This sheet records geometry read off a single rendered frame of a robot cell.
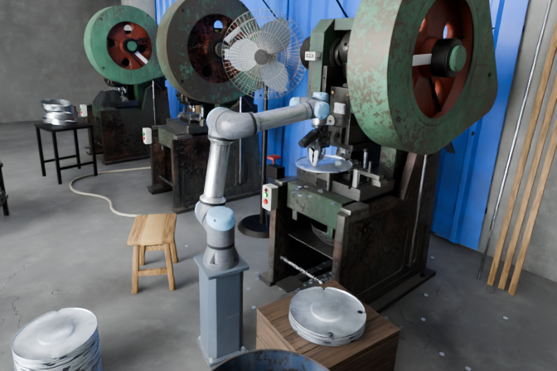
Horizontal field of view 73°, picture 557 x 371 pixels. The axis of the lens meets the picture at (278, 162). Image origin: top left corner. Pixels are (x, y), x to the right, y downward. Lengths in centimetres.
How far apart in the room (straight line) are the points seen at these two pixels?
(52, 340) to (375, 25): 167
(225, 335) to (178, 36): 197
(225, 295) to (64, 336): 63
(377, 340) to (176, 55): 220
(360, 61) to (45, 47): 696
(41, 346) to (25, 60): 653
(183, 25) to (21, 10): 530
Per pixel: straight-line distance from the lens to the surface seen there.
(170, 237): 220
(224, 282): 167
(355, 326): 152
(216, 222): 157
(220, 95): 305
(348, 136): 195
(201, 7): 297
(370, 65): 145
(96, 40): 446
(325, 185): 197
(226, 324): 180
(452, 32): 197
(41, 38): 797
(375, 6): 151
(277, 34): 260
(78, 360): 178
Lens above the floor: 133
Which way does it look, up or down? 16 degrees down
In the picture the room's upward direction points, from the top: 2 degrees clockwise
